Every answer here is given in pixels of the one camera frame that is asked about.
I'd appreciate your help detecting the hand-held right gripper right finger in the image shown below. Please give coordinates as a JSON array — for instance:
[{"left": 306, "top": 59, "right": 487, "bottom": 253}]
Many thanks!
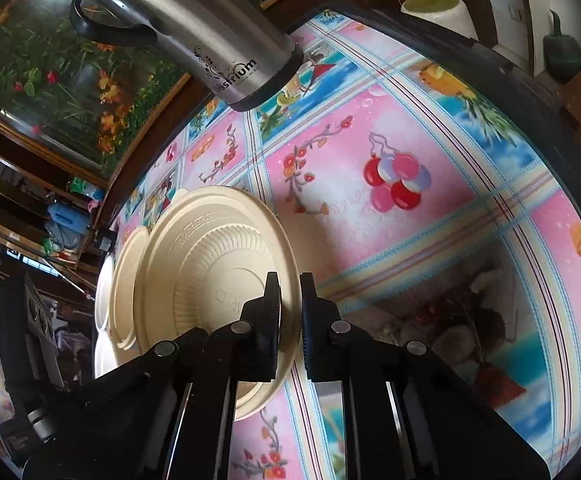
[{"left": 301, "top": 272, "right": 549, "bottom": 480}]

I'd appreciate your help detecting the dark green jug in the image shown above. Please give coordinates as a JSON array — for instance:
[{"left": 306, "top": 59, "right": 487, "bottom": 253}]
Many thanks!
[{"left": 543, "top": 10, "right": 581, "bottom": 83}]

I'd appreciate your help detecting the beige bowl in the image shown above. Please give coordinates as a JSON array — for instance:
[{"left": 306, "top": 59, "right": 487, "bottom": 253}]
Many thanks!
[
  {"left": 133, "top": 186, "right": 304, "bottom": 421},
  {"left": 109, "top": 225, "right": 151, "bottom": 366}
]

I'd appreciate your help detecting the white bowl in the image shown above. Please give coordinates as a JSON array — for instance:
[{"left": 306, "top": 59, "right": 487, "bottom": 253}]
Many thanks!
[
  {"left": 94, "top": 257, "right": 116, "bottom": 333},
  {"left": 93, "top": 332, "right": 121, "bottom": 378}
]

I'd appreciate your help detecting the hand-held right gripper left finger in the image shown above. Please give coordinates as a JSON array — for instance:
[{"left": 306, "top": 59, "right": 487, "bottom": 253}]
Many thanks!
[{"left": 23, "top": 271, "right": 282, "bottom": 480}]

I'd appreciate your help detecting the printed pink tablecloth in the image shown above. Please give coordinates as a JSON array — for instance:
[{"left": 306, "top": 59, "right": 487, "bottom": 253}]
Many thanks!
[{"left": 113, "top": 12, "right": 581, "bottom": 480}]

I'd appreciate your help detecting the green and white bottle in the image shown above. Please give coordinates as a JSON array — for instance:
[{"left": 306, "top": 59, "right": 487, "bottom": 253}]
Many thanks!
[{"left": 68, "top": 175, "right": 106, "bottom": 201}]

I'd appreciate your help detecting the white bucket with green lid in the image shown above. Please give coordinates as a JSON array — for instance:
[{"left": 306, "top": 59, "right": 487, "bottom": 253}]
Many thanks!
[{"left": 401, "top": 0, "right": 479, "bottom": 41}]

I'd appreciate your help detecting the blue thermos flask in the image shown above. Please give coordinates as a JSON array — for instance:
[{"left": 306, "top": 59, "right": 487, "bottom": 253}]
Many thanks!
[{"left": 45, "top": 202, "right": 88, "bottom": 251}]

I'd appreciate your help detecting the small black device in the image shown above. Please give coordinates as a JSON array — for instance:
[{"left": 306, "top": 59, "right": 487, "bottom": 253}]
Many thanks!
[{"left": 93, "top": 227, "right": 116, "bottom": 253}]

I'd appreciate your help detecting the stainless steel thermos jug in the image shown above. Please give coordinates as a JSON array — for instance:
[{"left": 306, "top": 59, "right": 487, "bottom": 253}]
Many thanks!
[{"left": 68, "top": 0, "right": 304, "bottom": 113}]

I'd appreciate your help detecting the wooden cabinet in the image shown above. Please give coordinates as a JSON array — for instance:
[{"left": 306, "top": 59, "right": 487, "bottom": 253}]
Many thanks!
[{"left": 0, "top": 100, "right": 191, "bottom": 286}]

